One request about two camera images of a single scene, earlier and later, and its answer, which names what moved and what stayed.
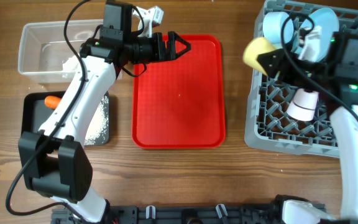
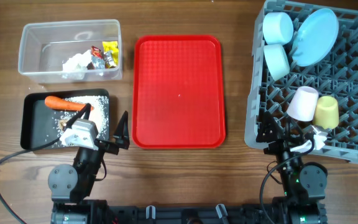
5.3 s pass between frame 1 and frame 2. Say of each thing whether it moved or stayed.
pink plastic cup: stayed
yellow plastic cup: moved
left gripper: moved
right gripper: moved
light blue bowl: stayed
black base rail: stayed
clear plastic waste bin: stayed
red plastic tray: stayed
